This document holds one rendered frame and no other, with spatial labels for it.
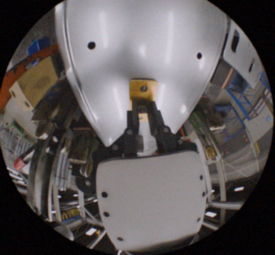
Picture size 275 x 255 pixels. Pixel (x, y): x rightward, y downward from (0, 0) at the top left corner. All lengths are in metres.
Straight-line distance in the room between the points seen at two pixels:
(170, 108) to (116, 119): 0.10
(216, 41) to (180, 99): 0.12
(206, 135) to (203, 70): 0.14
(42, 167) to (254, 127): 8.16
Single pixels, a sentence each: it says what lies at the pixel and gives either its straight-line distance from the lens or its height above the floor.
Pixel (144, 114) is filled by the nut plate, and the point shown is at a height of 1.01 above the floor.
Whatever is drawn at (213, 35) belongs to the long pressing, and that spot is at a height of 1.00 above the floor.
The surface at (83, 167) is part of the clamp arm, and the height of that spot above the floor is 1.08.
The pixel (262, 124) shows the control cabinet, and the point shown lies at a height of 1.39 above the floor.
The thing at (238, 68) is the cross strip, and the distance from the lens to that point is 0.23.
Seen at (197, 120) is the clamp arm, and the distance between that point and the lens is 0.23.
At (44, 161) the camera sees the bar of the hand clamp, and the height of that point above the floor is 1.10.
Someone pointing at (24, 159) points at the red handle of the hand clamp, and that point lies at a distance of 0.21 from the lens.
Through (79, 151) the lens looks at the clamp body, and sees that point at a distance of 0.30.
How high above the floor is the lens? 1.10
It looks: 38 degrees down
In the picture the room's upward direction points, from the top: 175 degrees clockwise
